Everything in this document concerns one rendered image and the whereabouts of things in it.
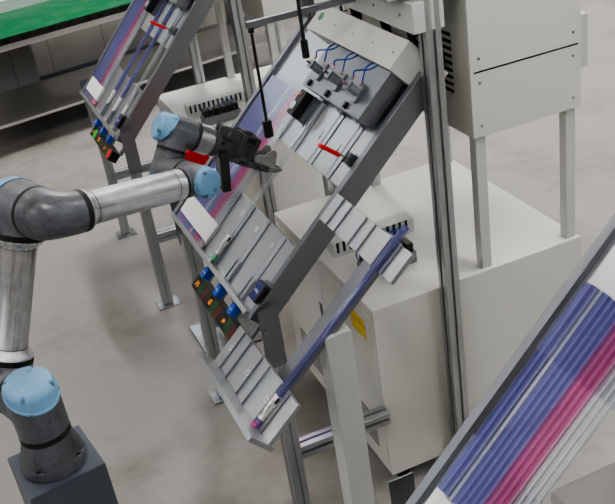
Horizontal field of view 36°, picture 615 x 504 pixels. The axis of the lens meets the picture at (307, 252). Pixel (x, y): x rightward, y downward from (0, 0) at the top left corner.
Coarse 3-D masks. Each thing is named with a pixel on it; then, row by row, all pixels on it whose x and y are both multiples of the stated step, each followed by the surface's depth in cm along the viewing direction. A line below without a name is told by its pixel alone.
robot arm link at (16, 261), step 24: (0, 192) 204; (24, 192) 199; (0, 216) 203; (0, 240) 204; (24, 240) 204; (0, 264) 207; (24, 264) 207; (0, 288) 208; (24, 288) 209; (0, 312) 209; (24, 312) 211; (0, 336) 210; (24, 336) 212; (0, 360) 210; (24, 360) 212
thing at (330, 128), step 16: (304, 32) 273; (320, 48) 261; (288, 64) 272; (304, 64) 264; (288, 80) 267; (336, 112) 240; (288, 128) 255; (320, 128) 242; (336, 128) 236; (352, 128) 231; (368, 128) 225; (288, 144) 251; (304, 144) 244; (336, 144) 233; (352, 144) 227; (320, 160) 235; (336, 160) 229; (336, 176) 226
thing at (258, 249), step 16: (240, 208) 255; (256, 208) 248; (224, 224) 257; (256, 224) 245; (272, 224) 239; (240, 240) 247; (256, 240) 241; (272, 240) 235; (288, 240) 230; (224, 256) 250; (240, 256) 243; (256, 256) 237; (272, 256) 232; (224, 272) 246; (240, 272) 240; (256, 272) 234; (272, 272) 229; (240, 288) 236
